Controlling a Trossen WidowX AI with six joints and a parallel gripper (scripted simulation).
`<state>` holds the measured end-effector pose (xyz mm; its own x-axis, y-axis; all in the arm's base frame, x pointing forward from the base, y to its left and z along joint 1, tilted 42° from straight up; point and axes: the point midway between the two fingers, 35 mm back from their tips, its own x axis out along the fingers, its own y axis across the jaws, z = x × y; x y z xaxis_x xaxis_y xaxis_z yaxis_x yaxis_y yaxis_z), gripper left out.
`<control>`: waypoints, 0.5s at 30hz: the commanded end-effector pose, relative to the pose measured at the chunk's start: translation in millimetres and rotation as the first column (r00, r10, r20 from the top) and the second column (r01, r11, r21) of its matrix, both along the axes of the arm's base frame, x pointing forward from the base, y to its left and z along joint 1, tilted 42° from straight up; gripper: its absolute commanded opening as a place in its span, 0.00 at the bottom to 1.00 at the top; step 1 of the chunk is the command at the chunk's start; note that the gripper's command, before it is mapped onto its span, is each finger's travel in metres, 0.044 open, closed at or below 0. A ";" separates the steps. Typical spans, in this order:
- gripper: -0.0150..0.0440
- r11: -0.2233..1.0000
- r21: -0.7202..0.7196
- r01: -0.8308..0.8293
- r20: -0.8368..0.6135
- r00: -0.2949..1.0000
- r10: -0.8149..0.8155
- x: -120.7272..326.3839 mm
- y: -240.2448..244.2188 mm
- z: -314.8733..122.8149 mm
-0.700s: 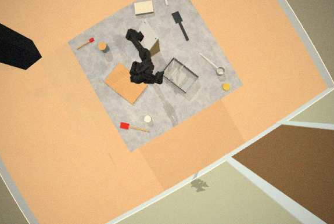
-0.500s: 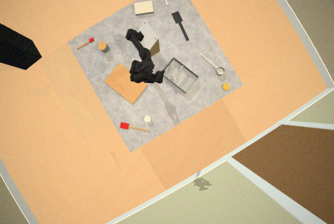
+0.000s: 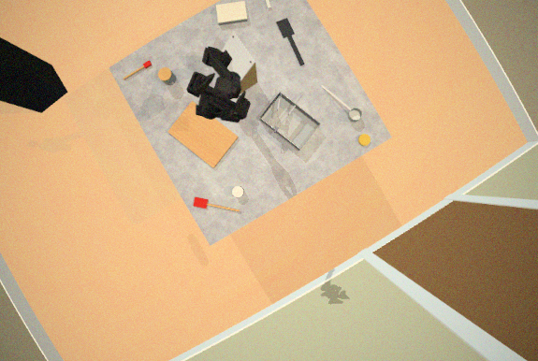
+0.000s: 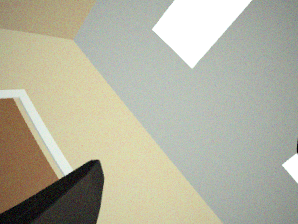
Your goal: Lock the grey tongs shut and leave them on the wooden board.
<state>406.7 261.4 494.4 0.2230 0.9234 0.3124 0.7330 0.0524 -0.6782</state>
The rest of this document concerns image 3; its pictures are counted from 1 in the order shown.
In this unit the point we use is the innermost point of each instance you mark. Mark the yellow round disc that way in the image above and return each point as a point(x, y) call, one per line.
point(364, 140)

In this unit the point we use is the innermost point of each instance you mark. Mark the cream short cylinder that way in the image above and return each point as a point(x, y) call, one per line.
point(237, 191)

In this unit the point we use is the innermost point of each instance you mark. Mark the red spatula with wooden handle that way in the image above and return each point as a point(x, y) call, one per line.
point(202, 203)

